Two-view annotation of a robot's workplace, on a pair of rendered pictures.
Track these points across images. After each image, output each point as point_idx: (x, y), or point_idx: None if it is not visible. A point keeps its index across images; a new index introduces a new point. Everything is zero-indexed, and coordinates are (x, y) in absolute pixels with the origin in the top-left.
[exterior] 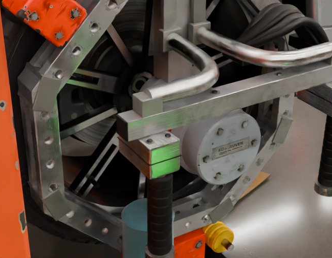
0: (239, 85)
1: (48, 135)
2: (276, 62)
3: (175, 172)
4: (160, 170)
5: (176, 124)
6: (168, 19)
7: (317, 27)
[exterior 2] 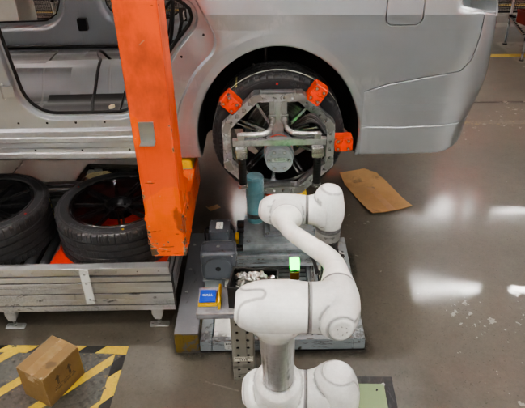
0: (276, 138)
1: (226, 142)
2: (291, 133)
3: (293, 172)
4: (239, 157)
5: (249, 145)
6: (271, 112)
7: (317, 125)
